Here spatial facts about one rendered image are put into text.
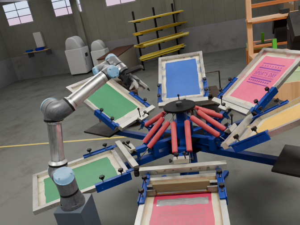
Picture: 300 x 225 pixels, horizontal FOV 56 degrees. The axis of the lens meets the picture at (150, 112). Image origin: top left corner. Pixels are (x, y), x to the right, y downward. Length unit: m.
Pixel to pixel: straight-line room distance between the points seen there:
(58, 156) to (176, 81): 2.12
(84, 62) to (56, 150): 10.41
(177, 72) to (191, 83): 0.27
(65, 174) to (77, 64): 10.68
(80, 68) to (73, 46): 0.94
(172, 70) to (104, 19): 8.99
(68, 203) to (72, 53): 10.71
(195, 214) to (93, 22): 11.31
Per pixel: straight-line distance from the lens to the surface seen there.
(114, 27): 12.38
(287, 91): 5.19
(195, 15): 11.77
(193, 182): 2.03
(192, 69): 3.67
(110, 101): 3.27
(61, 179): 1.73
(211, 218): 1.90
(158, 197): 2.11
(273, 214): 3.37
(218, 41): 11.88
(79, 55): 12.14
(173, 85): 3.52
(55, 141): 1.80
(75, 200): 1.81
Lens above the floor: 2.25
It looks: 21 degrees down
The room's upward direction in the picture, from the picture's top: 11 degrees counter-clockwise
